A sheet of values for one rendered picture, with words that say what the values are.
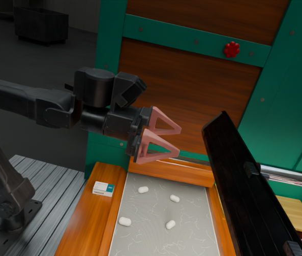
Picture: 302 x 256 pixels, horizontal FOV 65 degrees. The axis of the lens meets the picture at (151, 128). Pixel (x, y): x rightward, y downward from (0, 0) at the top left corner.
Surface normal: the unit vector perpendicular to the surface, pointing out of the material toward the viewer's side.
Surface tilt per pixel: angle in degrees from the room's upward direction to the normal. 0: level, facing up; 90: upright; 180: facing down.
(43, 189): 0
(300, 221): 0
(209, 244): 0
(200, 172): 90
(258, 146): 90
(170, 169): 90
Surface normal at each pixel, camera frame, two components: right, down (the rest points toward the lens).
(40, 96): 0.21, -0.87
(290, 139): -0.06, 0.45
